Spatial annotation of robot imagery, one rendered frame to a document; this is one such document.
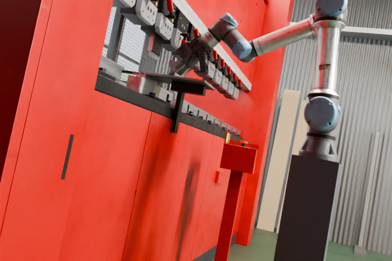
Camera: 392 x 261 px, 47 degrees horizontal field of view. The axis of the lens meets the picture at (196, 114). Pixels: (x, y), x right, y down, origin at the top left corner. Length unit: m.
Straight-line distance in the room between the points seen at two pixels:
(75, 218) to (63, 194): 0.29
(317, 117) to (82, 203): 0.87
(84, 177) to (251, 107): 2.85
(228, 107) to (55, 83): 3.20
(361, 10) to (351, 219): 2.48
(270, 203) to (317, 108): 3.61
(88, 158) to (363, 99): 4.58
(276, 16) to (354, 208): 2.48
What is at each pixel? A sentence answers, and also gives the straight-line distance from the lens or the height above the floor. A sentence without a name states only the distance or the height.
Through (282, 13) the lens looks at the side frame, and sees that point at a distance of 4.20.
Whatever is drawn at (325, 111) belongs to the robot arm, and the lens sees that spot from 1.68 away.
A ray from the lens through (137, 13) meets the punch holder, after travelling 1.73.
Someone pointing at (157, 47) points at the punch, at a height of 1.13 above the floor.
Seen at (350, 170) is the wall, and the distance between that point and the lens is 5.50.
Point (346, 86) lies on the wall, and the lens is 5.62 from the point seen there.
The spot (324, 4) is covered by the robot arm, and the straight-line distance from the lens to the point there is 1.78.
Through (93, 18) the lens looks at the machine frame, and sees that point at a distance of 1.03.
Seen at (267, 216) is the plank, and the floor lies 0.15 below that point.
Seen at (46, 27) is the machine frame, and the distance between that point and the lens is 0.90.
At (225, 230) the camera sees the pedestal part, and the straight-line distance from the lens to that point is 2.26.
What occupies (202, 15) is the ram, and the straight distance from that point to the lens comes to 2.43.
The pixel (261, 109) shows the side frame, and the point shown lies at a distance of 4.00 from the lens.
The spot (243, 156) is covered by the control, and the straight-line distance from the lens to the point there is 2.16.
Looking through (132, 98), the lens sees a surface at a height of 0.85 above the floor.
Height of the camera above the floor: 0.71
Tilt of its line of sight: 5 degrees up
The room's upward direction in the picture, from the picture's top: 11 degrees clockwise
